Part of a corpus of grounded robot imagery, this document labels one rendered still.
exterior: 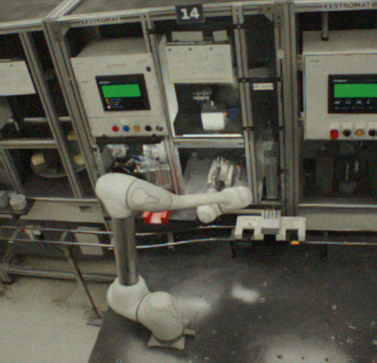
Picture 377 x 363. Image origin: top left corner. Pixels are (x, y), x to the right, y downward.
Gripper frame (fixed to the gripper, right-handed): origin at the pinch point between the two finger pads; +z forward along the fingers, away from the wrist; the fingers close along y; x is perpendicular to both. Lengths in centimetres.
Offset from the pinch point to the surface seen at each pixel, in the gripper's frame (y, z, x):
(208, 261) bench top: -37.1, -31.8, 3.4
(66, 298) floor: -103, -9, 119
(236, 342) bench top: -43, -82, -19
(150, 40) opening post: 85, -23, 21
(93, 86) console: 64, -23, 54
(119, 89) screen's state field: 62, -25, 40
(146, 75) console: 69, -23, 25
